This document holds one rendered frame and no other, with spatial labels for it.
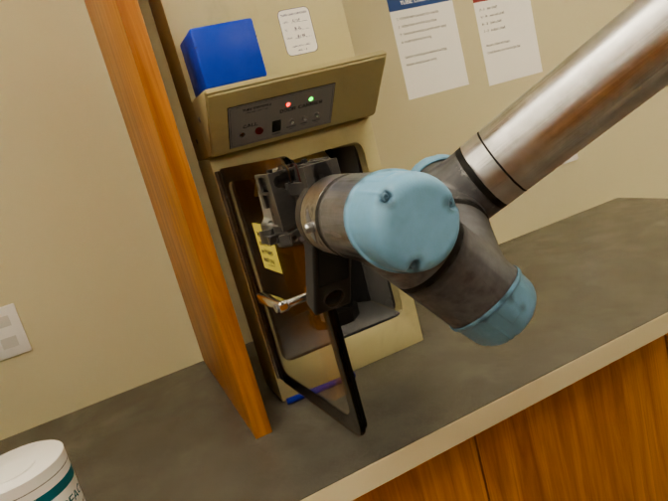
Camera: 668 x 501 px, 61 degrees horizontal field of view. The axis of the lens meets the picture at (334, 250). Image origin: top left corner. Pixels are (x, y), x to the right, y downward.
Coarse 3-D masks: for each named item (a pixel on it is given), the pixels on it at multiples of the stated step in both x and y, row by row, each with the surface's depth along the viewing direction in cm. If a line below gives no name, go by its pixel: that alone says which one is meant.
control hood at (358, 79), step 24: (288, 72) 91; (312, 72) 92; (336, 72) 94; (360, 72) 97; (216, 96) 87; (240, 96) 89; (264, 96) 91; (336, 96) 98; (360, 96) 101; (216, 120) 90; (336, 120) 103; (216, 144) 94
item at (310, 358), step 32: (288, 160) 71; (256, 192) 83; (256, 256) 94; (288, 256) 80; (256, 288) 100; (288, 288) 85; (288, 320) 90; (320, 320) 78; (288, 352) 95; (320, 352) 82; (288, 384) 102; (320, 384) 86; (352, 384) 77; (352, 416) 79
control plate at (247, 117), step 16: (288, 96) 93; (304, 96) 95; (320, 96) 97; (240, 112) 91; (256, 112) 93; (272, 112) 94; (288, 112) 96; (304, 112) 98; (320, 112) 99; (240, 128) 94; (288, 128) 99; (304, 128) 101; (240, 144) 96
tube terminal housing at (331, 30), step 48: (192, 0) 94; (240, 0) 97; (288, 0) 101; (336, 0) 104; (336, 48) 105; (192, 96) 96; (288, 144) 103; (336, 144) 107; (240, 288) 110; (384, 336) 115
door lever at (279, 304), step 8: (304, 288) 78; (256, 296) 83; (264, 296) 80; (272, 296) 79; (296, 296) 77; (304, 296) 77; (264, 304) 81; (272, 304) 77; (280, 304) 75; (288, 304) 76; (296, 304) 77; (280, 312) 76
